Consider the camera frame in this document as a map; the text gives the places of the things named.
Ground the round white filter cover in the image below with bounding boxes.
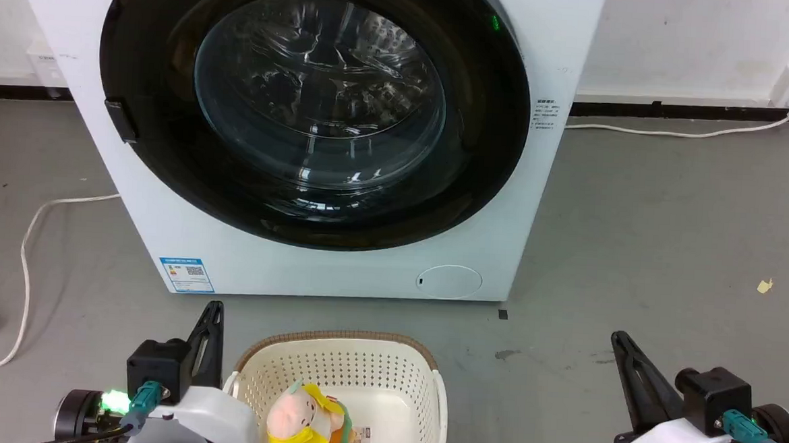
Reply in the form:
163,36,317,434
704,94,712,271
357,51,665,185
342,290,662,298
415,262,485,301

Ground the black round glass washer door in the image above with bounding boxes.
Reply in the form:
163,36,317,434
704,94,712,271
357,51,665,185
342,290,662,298
89,0,537,262

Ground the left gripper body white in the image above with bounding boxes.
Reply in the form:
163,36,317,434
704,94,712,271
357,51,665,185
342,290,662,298
53,378,264,443

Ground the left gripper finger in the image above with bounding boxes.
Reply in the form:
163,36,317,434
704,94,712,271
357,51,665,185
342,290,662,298
182,305,214,389
198,299,227,390

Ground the white power cable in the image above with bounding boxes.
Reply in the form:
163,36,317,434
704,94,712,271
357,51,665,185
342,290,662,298
564,96,789,144
0,187,122,381

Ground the pink doll in yellow clothes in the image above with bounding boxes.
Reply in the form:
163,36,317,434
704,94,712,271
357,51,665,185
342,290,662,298
265,379,357,443

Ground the blue energy label sticker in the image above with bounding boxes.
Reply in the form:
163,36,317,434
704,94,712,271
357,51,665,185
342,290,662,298
157,256,218,295

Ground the white front-load washing machine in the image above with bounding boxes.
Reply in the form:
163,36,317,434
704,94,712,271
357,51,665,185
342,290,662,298
0,0,610,316

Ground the small printed text sticker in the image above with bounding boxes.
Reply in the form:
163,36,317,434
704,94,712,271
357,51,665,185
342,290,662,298
533,98,560,131

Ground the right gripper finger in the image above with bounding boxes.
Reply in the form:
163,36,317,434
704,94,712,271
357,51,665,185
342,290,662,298
606,331,663,436
620,338,691,432

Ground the white perforated laundry basket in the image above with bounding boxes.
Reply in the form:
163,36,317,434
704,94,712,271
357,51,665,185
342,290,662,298
221,324,453,443

